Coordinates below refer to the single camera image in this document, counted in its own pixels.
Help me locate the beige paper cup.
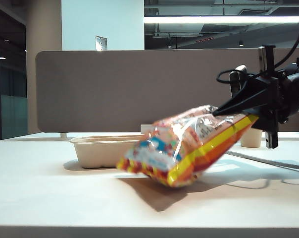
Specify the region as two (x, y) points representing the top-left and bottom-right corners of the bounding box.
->
(240, 127), (263, 149)

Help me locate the black looped camera cable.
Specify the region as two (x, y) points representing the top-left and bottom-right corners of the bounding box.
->
(216, 69), (249, 100)

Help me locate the orange yellow chips bag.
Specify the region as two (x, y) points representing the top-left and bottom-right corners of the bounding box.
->
(116, 104), (260, 188)

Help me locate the beige pulp food box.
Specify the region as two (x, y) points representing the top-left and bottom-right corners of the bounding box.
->
(69, 135), (150, 170)

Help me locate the grey cable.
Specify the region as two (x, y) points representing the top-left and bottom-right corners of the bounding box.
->
(226, 150), (299, 172)

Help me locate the white ceiling light strip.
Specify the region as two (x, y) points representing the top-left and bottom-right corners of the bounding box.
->
(144, 15), (299, 25)

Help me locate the metal wall plate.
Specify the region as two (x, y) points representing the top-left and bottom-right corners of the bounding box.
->
(95, 35), (108, 52)

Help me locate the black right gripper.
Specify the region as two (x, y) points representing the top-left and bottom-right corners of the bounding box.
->
(212, 45), (293, 149)

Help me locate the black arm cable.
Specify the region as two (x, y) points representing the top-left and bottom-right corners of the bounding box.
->
(273, 14), (299, 73)

